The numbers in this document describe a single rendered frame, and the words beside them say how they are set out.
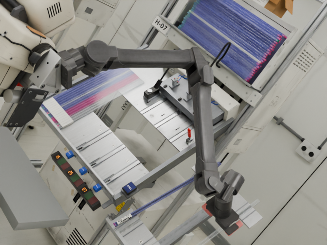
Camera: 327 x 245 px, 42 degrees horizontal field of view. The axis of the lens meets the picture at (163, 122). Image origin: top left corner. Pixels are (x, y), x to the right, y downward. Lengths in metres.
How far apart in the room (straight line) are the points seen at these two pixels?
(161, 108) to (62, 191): 0.76
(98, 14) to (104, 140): 1.40
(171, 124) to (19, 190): 0.76
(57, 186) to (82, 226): 0.29
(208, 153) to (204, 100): 0.19
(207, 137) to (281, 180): 2.17
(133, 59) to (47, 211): 0.71
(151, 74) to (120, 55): 0.92
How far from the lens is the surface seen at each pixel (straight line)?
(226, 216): 1.47
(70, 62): 1.31
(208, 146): 1.41
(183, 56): 1.49
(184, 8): 2.31
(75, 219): 2.43
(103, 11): 3.23
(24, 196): 1.77
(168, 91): 2.13
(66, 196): 2.47
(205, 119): 1.44
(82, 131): 2.06
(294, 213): 3.54
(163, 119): 2.09
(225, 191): 1.40
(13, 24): 1.32
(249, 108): 2.09
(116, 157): 1.96
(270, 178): 3.58
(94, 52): 1.33
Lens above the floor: 1.58
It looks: 16 degrees down
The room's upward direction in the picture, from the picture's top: 35 degrees clockwise
